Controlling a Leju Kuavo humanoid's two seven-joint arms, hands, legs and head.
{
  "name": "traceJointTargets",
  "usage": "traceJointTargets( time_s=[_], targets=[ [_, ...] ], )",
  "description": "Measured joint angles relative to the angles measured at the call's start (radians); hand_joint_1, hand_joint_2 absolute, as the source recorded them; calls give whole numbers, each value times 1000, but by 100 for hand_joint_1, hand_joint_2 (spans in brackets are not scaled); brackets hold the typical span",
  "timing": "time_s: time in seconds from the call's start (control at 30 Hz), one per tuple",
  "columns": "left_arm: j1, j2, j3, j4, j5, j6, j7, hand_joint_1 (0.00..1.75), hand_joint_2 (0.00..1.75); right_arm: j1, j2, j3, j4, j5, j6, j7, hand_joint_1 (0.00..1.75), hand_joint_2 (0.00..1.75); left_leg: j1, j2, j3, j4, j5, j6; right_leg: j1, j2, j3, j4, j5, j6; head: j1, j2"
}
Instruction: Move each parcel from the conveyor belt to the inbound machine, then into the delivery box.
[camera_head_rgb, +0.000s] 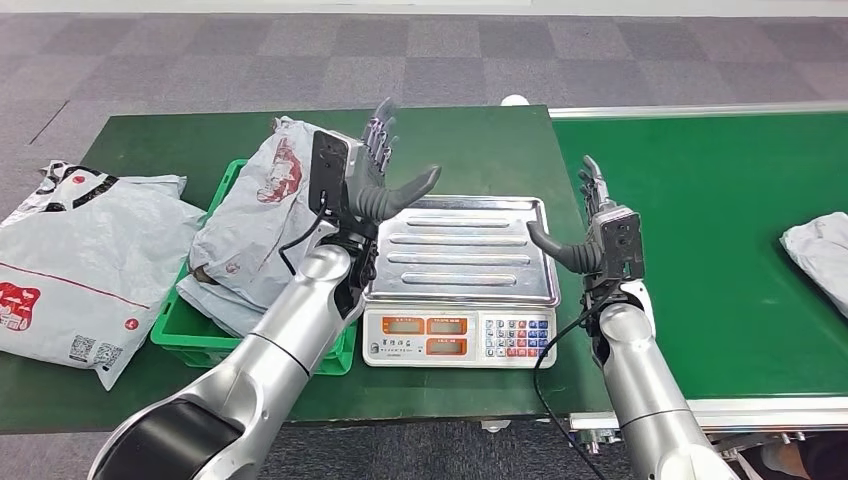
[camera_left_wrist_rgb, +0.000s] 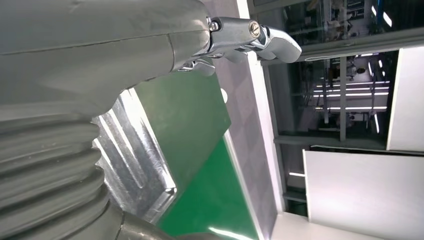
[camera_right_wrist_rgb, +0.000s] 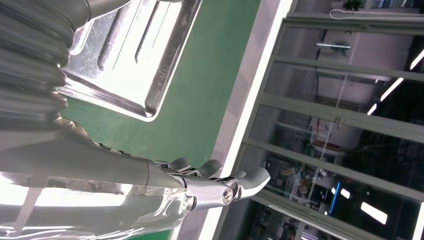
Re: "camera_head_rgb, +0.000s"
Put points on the dark green table board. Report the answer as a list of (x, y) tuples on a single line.
[(464, 146)]

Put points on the flat grey bag black print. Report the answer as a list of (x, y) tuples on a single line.
[(132, 189)]

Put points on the electronic scale with steel tray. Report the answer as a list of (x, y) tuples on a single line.
[(464, 252)]

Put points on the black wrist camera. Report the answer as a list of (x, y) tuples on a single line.
[(328, 172), (623, 242)]

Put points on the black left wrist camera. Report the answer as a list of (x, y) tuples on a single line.
[(328, 172)]

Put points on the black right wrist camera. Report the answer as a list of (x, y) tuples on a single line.
[(623, 242)]

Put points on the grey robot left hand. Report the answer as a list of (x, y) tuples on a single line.
[(371, 199)]

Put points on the grey parcel small red print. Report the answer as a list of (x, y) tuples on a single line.
[(252, 225)]

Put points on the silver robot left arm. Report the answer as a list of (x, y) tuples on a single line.
[(285, 344)]

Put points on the green plastic crate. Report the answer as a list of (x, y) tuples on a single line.
[(192, 341)]

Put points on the small grey parcel black print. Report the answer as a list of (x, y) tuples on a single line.
[(225, 311)]

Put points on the green conveyor belt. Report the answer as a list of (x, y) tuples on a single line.
[(715, 199)]

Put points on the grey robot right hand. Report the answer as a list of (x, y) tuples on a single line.
[(576, 258)]

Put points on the large grey bag red print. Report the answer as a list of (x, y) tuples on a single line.
[(79, 265)]

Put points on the white round knob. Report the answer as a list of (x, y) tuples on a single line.
[(513, 100)]

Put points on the white table foot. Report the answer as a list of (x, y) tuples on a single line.
[(495, 425)]

